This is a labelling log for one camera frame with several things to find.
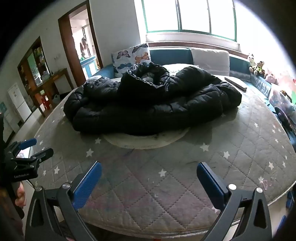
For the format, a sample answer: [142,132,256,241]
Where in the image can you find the person's left hand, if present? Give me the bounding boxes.
[15,182,26,207]

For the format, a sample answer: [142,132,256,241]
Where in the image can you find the teal sofa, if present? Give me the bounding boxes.
[89,46,278,98]

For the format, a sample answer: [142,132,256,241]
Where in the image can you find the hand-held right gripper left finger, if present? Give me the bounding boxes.
[25,161,102,241]

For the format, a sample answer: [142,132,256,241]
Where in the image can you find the black puffer jacket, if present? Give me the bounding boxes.
[63,62,242,136]

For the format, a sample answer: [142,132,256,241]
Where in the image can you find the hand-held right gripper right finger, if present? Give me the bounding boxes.
[196,162,272,241]

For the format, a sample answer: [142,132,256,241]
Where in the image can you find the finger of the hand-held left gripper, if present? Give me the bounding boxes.
[15,148,54,164]
[10,138,37,158]

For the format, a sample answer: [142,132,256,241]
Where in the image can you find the blue cabinet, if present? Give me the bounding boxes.
[80,56,97,77]

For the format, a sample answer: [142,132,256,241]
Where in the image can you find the person's left forearm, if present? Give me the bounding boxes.
[0,185,25,241]

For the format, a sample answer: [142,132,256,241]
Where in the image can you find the brown door frame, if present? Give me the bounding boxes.
[58,0,103,92]

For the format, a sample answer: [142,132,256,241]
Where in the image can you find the pink plush toy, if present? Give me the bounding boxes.
[265,73,279,85]

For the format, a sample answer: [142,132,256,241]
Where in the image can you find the upright butterfly print pillow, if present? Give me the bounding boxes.
[111,43,152,78]

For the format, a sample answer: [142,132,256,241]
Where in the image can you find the white cushion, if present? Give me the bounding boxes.
[191,48,230,76]

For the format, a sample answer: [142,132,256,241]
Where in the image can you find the clear plastic storage box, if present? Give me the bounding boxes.
[269,83,293,107]

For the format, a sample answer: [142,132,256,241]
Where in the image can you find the white refrigerator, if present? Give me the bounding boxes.
[7,82,33,123]

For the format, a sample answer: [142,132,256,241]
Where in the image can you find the hanging clothes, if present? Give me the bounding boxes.
[80,37,89,57]

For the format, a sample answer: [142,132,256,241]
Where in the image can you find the dark patterned cloth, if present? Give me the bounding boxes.
[275,107,294,130]

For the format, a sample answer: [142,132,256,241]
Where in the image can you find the wooden cabinet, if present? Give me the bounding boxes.
[17,36,74,117]

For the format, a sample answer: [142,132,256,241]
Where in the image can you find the brown plush in green shirt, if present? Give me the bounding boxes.
[252,61,266,76]

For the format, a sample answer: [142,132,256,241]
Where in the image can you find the remote control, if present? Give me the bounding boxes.
[224,77,248,91]

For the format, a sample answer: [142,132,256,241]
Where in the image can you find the green framed window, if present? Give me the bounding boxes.
[142,0,238,42]

